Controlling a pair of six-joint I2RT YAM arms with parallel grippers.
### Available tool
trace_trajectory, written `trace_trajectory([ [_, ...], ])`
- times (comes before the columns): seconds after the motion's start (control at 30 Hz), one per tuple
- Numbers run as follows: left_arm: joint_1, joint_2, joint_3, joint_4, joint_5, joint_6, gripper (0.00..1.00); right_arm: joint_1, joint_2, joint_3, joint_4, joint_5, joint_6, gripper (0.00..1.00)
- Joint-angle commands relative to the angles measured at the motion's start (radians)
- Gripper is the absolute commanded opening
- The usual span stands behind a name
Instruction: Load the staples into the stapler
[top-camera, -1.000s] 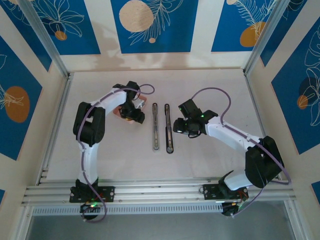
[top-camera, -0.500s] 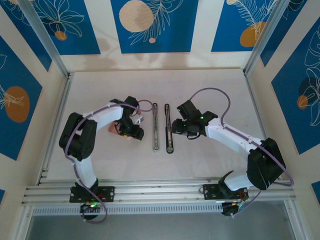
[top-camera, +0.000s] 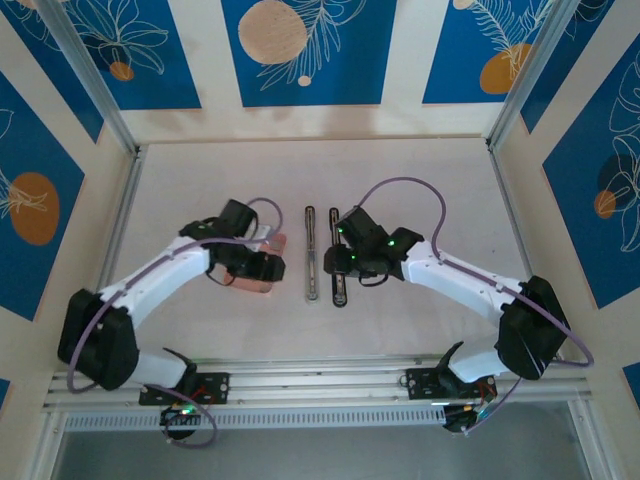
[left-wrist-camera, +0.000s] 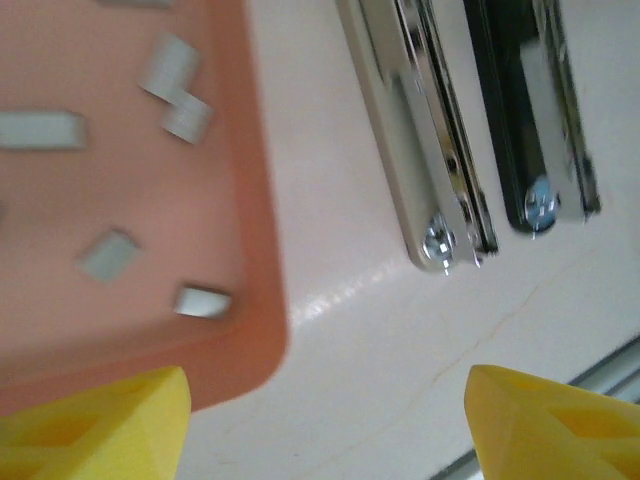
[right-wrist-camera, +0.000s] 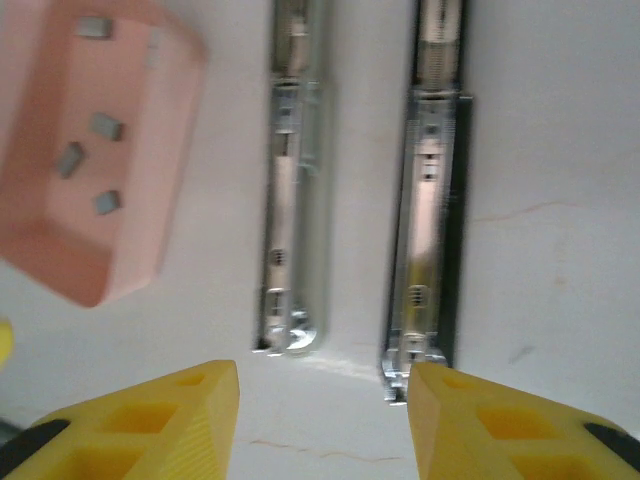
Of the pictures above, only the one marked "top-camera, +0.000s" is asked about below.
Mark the aluminium frame post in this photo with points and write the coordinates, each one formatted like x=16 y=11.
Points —
x=525 y=75
x=95 y=85

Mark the grey stapler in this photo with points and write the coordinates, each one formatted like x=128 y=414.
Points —
x=311 y=250

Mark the aluminium side rail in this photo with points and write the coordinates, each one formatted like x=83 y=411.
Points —
x=122 y=210
x=510 y=210

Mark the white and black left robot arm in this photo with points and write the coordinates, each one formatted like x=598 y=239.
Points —
x=165 y=270

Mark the blue panel with feather leaf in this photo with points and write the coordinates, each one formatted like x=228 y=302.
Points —
x=450 y=50

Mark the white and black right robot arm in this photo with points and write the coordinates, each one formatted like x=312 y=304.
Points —
x=450 y=280

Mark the blue panel large orange circle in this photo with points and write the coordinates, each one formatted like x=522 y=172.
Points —
x=15 y=275

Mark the blue panel with cream circle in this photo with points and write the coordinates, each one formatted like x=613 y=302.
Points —
x=350 y=75

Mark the blue panel small orange circle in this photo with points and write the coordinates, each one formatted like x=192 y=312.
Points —
x=175 y=75

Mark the circuit board with green LED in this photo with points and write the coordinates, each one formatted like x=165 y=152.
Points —
x=182 y=414
x=465 y=417

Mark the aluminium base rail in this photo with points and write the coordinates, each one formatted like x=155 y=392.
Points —
x=320 y=380

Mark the blue panel dark flower print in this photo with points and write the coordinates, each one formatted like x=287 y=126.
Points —
x=575 y=200

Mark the pink plastic tray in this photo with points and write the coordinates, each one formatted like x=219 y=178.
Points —
x=252 y=287

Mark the black stapler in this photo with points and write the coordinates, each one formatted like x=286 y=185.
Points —
x=339 y=292

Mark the blue leaf-print wall panel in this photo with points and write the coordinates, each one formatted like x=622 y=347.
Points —
x=560 y=90
x=60 y=85

